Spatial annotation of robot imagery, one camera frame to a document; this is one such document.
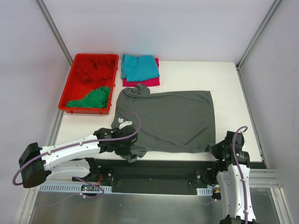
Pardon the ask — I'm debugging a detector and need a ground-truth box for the grey t shirt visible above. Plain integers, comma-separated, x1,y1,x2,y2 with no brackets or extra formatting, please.
111,84,216,162

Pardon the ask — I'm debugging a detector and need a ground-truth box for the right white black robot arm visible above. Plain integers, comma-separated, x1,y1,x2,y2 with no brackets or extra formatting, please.
210,126,257,224

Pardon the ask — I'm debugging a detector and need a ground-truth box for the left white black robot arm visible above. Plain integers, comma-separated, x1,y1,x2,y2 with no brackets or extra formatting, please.
13,121,140,189

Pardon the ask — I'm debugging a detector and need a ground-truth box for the green t shirt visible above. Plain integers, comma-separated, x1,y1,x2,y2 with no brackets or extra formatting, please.
66,86,110,109

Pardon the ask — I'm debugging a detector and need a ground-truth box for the folded magenta t shirt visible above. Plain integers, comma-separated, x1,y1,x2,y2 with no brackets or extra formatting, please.
122,58,160,87

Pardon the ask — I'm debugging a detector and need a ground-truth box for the folded teal t shirt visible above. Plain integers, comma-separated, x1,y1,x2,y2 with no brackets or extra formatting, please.
121,54,160,82

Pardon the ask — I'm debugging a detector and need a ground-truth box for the red t shirt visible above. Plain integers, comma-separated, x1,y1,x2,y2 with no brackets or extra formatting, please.
76,56,116,85

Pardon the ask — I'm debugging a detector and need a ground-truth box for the red plastic bin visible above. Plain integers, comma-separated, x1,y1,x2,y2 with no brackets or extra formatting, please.
58,53,119,115

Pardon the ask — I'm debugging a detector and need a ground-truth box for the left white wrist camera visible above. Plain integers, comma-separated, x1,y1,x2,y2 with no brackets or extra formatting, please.
118,118,132,129

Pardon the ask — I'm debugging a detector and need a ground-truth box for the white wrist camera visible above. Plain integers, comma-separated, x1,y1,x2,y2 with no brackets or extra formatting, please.
237,129,247,141
118,118,132,129

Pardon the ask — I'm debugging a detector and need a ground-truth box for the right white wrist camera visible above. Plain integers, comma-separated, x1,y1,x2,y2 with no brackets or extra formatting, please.
237,129,247,141

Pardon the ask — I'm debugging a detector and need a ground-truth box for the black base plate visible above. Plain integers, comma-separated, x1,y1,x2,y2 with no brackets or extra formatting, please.
70,157,236,196

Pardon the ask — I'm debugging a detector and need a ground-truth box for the right aluminium rail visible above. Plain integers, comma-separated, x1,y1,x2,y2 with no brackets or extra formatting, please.
236,66,268,168

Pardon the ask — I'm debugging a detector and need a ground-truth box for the aluminium rail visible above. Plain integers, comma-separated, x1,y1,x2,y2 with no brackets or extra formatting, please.
236,66,268,168
45,110,64,146

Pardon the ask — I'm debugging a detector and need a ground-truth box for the right white cable duct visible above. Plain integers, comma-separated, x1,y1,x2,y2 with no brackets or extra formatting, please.
196,187,213,196

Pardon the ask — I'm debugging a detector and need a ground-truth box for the white cable duct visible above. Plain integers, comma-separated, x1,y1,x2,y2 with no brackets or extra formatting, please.
39,183,112,194
196,187,213,196

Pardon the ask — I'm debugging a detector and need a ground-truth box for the left aluminium rail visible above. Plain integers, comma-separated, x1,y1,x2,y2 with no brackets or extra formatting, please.
45,110,64,146

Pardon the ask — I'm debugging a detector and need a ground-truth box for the left white cable duct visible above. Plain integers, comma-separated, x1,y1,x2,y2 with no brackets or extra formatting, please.
39,183,112,194

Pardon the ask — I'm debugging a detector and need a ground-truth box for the right aluminium frame post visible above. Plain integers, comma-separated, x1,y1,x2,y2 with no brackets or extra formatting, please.
236,0,283,70

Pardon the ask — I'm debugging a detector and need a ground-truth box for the aluminium frame post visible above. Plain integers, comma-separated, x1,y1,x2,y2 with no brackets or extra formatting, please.
236,0,283,70
35,0,73,66

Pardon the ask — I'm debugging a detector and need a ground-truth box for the left aluminium frame post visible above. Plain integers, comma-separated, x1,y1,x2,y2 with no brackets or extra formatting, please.
35,0,73,66

